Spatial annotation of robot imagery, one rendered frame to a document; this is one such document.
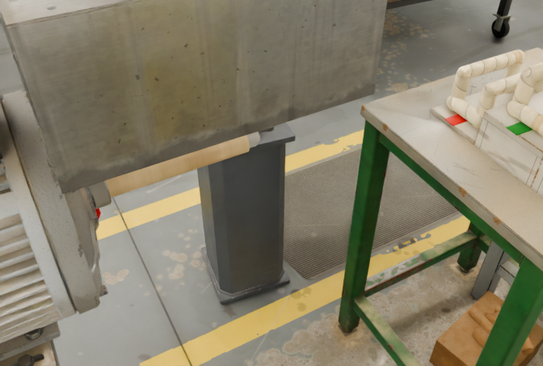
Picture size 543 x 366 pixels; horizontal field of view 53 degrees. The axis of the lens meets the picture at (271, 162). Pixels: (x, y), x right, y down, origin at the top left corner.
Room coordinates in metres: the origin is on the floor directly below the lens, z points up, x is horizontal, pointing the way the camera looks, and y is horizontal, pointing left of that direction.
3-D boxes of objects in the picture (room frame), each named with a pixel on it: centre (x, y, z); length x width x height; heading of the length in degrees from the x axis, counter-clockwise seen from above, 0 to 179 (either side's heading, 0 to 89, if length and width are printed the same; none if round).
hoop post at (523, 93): (0.94, -0.51, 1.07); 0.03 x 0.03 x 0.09
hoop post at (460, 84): (1.09, -0.44, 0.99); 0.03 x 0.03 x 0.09
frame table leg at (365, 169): (1.10, -0.27, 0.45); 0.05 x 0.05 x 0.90; 29
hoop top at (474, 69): (1.12, -0.51, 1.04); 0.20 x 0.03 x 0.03; 117
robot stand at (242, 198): (1.37, 0.11, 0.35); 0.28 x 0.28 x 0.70; 21
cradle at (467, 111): (1.04, -0.45, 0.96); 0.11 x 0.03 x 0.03; 29
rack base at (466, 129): (1.08, -0.53, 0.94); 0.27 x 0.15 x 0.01; 119
